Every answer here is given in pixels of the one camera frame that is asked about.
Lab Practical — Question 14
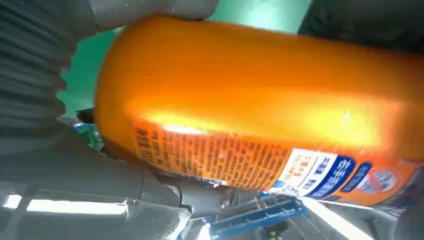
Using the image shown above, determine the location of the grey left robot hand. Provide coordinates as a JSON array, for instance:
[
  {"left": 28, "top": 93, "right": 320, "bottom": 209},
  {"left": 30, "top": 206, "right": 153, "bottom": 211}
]
[{"left": 297, "top": 0, "right": 424, "bottom": 56}]

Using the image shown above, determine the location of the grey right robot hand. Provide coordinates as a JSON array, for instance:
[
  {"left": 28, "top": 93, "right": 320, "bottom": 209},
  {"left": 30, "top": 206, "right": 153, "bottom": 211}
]
[{"left": 0, "top": 0, "right": 259, "bottom": 240}]

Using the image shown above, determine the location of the blue metal rack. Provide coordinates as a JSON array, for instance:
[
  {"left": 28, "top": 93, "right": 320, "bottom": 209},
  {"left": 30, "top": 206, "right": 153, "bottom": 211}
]
[{"left": 204, "top": 194, "right": 311, "bottom": 240}]

